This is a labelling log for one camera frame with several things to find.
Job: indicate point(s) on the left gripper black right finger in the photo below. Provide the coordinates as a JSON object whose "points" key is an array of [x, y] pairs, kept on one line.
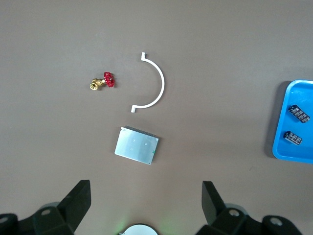
{"points": [[220, 218]]}

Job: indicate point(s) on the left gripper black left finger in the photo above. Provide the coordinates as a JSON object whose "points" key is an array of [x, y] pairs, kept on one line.
{"points": [[66, 215]]}

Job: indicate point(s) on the small dark connector block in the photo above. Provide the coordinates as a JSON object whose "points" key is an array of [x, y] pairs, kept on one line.
{"points": [[293, 138]]}

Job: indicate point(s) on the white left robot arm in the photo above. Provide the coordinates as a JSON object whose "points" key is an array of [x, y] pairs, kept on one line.
{"points": [[139, 230]]}

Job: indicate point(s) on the blue plastic tray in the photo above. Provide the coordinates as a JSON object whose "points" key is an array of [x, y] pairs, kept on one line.
{"points": [[283, 147]]}

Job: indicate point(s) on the silver metal box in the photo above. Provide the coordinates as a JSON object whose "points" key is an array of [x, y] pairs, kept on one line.
{"points": [[135, 145]]}

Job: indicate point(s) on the white curved plastic bracket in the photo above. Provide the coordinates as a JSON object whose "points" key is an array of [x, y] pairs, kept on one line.
{"points": [[162, 85]]}

